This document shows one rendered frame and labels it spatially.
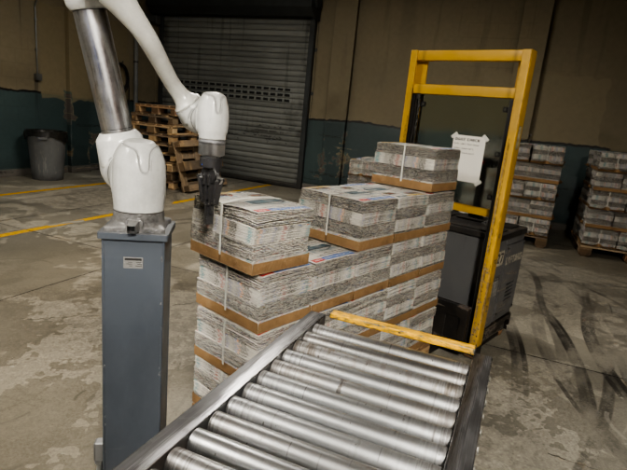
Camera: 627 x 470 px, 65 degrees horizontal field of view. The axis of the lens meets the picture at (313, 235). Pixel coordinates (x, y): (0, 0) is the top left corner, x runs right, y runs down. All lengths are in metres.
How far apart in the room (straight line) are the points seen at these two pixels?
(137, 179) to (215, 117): 0.33
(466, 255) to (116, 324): 2.30
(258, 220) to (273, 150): 7.95
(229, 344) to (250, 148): 8.04
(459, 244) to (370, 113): 5.84
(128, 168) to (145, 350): 0.59
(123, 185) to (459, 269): 2.36
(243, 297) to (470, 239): 1.85
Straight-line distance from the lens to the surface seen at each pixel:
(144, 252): 1.62
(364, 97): 9.01
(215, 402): 1.11
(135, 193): 1.59
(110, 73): 1.78
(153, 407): 1.84
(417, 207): 2.56
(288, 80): 9.51
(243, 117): 9.93
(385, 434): 1.08
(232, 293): 1.92
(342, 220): 2.22
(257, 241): 1.73
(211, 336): 2.09
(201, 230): 1.95
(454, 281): 3.42
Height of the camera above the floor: 1.40
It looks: 14 degrees down
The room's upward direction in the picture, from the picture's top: 6 degrees clockwise
